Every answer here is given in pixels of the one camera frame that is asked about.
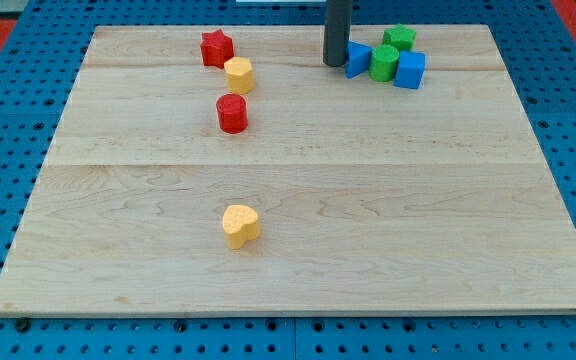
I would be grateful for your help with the light wooden board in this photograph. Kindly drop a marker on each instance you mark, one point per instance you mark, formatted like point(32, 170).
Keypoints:
point(373, 200)

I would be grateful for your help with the yellow heart block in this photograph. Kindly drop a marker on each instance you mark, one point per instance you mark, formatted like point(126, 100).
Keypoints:
point(240, 224)

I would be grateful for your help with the red cylinder block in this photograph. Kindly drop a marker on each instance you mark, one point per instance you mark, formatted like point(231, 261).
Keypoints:
point(232, 113)

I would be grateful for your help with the yellow hexagon block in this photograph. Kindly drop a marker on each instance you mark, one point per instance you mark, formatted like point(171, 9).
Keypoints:
point(239, 75)

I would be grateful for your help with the blue triangle block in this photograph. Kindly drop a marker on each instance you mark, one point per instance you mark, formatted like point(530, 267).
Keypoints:
point(358, 59)

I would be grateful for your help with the green cylinder block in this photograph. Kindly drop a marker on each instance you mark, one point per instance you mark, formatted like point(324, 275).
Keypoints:
point(383, 63)

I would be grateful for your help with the red star block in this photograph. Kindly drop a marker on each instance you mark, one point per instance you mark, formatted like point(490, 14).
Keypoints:
point(216, 48)

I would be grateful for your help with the blue cube block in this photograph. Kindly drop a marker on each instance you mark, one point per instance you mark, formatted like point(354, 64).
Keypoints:
point(410, 70)

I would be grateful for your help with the green star block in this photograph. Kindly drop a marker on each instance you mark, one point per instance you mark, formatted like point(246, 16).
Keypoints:
point(400, 37)

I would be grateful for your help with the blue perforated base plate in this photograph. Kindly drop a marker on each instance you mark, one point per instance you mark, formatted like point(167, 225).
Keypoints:
point(37, 69)

